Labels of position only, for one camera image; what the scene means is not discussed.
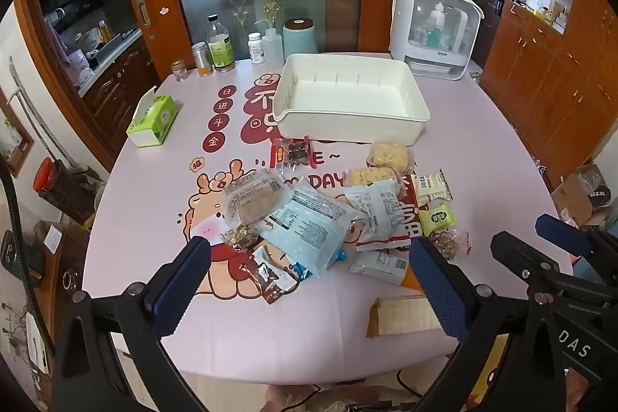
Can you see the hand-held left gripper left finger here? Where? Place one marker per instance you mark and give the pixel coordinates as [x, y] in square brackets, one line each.
[181, 284]

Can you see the orange snack packet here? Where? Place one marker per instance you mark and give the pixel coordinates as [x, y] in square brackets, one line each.
[411, 281]

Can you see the clear brown biscuit packet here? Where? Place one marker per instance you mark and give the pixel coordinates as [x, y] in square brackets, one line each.
[251, 197]

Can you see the nut packet with red edge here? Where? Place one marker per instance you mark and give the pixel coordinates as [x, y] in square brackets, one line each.
[451, 244]

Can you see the red and dark snack packet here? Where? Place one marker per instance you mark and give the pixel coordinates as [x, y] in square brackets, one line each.
[292, 153]

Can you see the brown chocolate snack packet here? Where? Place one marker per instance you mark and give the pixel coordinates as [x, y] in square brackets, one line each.
[268, 279]

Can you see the small clear nut packet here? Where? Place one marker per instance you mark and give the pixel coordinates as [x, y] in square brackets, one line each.
[239, 238]

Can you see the glass bottle with green label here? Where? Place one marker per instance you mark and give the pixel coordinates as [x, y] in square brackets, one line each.
[221, 47]

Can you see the white bottle sterilizer appliance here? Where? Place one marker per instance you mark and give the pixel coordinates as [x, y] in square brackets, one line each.
[437, 30]

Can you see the small metal tin can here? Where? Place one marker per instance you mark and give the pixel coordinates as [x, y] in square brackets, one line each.
[202, 59]

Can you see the small white snack packet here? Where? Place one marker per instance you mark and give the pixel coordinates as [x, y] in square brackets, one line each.
[432, 187]

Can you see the white pill bottle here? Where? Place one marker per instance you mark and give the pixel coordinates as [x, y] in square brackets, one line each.
[256, 49]

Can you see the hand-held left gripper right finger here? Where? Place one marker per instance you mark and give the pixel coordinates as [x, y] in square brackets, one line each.
[437, 291]

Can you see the small green snack packet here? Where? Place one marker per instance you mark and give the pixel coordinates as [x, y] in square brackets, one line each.
[437, 220]

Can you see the white plastic storage bin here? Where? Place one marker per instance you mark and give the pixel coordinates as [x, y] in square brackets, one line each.
[352, 98]

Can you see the green tissue box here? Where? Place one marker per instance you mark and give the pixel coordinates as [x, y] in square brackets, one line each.
[152, 120]

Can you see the mint canister with brown lid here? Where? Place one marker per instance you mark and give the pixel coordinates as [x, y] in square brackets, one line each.
[300, 38]

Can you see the brown wooden cabinet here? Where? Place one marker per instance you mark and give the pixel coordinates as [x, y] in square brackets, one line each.
[555, 79]

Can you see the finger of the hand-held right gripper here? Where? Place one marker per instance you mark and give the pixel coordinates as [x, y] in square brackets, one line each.
[562, 232]
[524, 257]

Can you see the kitchen counter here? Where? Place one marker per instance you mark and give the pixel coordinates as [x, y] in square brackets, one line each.
[108, 52]

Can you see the white printed snack packet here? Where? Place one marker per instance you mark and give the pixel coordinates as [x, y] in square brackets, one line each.
[376, 204]

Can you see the wooden picture frame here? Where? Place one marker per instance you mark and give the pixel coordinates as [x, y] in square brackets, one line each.
[17, 141]

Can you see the large light blue snack packet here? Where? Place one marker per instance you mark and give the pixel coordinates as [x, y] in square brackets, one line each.
[311, 226]

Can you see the open cardboard box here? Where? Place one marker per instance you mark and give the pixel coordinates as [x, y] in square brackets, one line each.
[577, 199]

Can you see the small glass jar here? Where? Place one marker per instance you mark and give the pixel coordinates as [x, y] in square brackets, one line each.
[178, 70]

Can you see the clear squeeze bottle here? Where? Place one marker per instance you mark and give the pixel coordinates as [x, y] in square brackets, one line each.
[272, 47]

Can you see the red lidded container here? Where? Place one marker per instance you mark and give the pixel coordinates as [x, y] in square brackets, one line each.
[46, 178]

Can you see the beige wafer packet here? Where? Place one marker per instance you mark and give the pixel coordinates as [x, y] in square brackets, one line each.
[405, 314]

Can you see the flat white snack packet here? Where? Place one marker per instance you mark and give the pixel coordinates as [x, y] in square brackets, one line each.
[379, 266]

